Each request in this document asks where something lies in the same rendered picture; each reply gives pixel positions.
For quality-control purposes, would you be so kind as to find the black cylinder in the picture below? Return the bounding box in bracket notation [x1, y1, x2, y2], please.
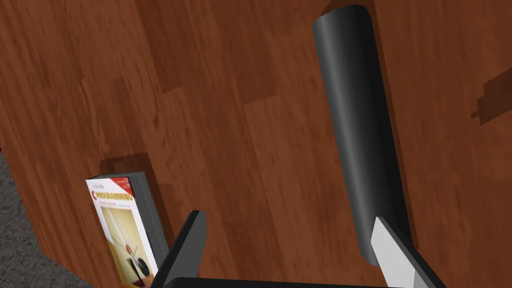
[311, 4, 414, 268]

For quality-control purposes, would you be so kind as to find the white and red book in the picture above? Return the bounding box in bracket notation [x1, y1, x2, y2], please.
[85, 171, 171, 288]

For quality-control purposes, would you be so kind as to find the brown wooden table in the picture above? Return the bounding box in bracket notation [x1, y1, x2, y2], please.
[0, 0, 512, 288]

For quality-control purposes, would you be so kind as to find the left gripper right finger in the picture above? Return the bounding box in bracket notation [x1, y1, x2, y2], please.
[370, 216, 447, 288]

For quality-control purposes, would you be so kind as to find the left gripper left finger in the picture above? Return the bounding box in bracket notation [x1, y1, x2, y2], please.
[150, 209, 208, 288]

